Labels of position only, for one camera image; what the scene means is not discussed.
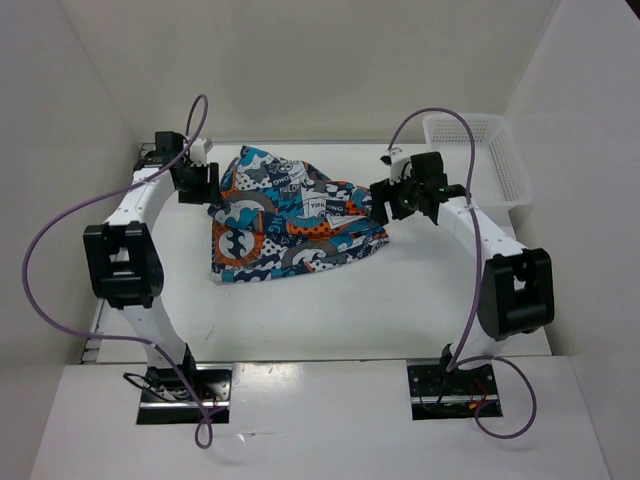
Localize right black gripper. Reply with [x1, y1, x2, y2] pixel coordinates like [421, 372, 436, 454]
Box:
[369, 168, 424, 226]

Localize colourful patterned shorts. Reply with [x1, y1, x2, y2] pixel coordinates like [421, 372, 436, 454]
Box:
[207, 146, 389, 284]

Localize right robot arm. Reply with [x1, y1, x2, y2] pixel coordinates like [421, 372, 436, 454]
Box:
[370, 149, 555, 393]

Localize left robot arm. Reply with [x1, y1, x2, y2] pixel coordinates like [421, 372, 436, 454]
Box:
[83, 131, 222, 400]

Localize white plastic basket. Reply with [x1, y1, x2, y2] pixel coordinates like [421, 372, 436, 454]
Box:
[423, 113, 533, 212]

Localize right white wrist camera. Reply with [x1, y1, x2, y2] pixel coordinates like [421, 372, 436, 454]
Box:
[380, 154, 412, 185]

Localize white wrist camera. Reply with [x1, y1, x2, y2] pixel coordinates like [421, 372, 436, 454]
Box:
[380, 154, 412, 185]
[188, 137, 213, 167]

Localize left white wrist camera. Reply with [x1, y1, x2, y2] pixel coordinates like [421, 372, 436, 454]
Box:
[188, 137, 213, 167]

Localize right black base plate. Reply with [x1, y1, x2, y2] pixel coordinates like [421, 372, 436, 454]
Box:
[407, 359, 503, 421]

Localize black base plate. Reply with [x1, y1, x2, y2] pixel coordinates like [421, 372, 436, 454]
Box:
[407, 359, 503, 421]
[123, 364, 234, 426]

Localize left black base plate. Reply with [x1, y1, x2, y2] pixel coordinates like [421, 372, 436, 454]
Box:
[123, 364, 234, 426]

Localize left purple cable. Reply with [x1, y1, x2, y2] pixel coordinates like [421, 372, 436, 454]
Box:
[21, 93, 226, 448]

